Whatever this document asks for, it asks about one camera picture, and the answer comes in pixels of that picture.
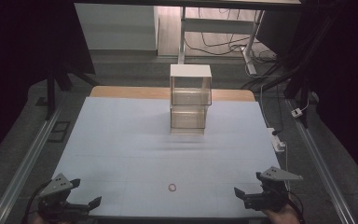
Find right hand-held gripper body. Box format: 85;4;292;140
242;165;304;213

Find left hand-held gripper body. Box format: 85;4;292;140
36;173;91;223

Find clear drawer cabinet white top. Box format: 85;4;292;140
169;63;213;135

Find person's right hand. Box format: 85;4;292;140
262;201;303;224

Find person's left hand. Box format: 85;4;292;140
31;212;73;224

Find white clip on table edge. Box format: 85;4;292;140
266;127;287;153

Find light blue table mat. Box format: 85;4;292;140
52;95;283;219

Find black metal stand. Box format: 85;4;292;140
44;60;101;121
241;8;343;129

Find wooden table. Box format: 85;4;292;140
89;85;256;103

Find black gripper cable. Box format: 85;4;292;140
287;189;307;224
21;179;53;222

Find thin white cable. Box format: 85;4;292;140
282;141;291;191

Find metal floor rail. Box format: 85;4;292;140
0;106;62;224
285;98;358;224

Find black floor cables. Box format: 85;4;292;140
184;7;278;64

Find white standing desk frame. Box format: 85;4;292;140
177;6;266;76

